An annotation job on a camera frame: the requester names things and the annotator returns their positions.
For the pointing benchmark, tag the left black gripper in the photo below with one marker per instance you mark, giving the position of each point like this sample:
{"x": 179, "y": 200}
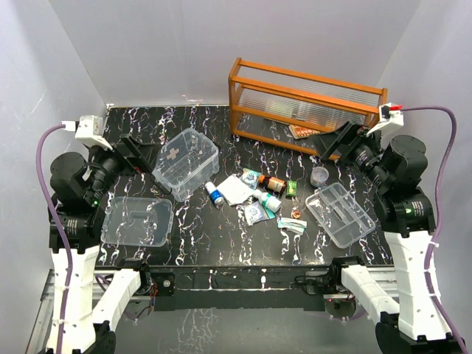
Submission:
{"x": 144, "y": 154}

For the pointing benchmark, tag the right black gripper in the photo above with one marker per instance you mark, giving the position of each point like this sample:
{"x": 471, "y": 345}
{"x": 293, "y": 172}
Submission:
{"x": 345, "y": 139}

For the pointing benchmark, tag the clear plastic medicine box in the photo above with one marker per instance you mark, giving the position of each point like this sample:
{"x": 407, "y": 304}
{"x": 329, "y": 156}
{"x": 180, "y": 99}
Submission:
{"x": 185, "y": 163}

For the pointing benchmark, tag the brown bottle orange cap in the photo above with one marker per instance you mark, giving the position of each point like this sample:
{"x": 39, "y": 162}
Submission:
{"x": 272, "y": 183}

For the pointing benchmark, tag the white medicine bottle green label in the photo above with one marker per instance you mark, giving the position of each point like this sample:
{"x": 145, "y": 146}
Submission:
{"x": 267, "y": 200}

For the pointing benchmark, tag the white gauze pad packet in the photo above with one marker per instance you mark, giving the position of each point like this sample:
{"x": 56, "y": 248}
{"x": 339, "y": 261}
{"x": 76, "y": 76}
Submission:
{"x": 234, "y": 190}

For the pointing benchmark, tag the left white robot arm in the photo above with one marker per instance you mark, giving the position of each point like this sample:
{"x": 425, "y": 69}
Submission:
{"x": 76, "y": 218}

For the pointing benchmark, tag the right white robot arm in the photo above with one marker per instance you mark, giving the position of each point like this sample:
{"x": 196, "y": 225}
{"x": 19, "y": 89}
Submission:
{"x": 414, "y": 322}

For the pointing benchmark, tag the small clear round jar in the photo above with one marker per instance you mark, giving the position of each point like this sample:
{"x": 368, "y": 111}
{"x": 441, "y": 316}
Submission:
{"x": 319, "y": 176}

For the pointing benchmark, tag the small green box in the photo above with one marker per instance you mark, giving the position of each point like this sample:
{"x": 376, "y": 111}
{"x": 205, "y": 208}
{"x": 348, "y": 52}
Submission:
{"x": 291, "y": 189}

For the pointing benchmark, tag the clear compartment organizer tray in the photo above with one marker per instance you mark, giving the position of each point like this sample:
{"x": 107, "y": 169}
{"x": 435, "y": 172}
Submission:
{"x": 340, "y": 215}

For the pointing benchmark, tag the clear plastic box lid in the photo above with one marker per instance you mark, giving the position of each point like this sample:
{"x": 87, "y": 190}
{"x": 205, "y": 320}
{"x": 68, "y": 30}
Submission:
{"x": 140, "y": 222}

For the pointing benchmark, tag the orange wooden shelf rack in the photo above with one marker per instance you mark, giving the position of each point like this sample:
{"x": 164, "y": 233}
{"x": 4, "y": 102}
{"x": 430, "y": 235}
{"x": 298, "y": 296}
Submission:
{"x": 265, "y": 101}

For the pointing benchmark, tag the blue white bandage roll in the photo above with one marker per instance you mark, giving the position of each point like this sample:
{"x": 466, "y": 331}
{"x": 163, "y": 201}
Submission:
{"x": 215, "y": 196}

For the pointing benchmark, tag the blue header plastic packet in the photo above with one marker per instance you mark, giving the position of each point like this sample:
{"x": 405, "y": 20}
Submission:
{"x": 256, "y": 212}

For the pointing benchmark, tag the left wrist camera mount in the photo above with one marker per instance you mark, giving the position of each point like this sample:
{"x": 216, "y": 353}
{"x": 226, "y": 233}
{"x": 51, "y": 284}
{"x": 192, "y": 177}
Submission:
{"x": 88, "y": 130}

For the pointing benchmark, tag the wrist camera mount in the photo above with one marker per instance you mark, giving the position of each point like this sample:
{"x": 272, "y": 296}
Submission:
{"x": 88, "y": 130}
{"x": 390, "y": 120}

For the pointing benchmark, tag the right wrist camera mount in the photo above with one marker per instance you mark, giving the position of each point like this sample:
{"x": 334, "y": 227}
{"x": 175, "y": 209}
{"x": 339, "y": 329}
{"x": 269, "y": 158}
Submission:
{"x": 390, "y": 120}

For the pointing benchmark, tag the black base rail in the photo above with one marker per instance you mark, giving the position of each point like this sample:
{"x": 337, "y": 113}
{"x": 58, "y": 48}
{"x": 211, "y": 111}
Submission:
{"x": 246, "y": 287}

